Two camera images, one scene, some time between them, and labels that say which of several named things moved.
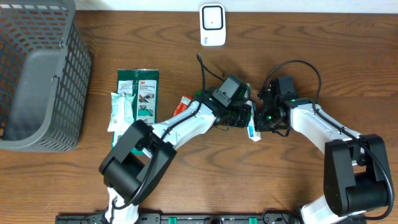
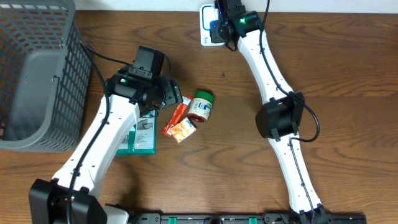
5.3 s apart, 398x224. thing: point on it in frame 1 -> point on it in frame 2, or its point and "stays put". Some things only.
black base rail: (209, 219) stays put
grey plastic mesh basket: (45, 66) stays put
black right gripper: (265, 127) -> (217, 35)
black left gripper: (240, 123) -> (173, 86)
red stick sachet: (183, 104) stays put
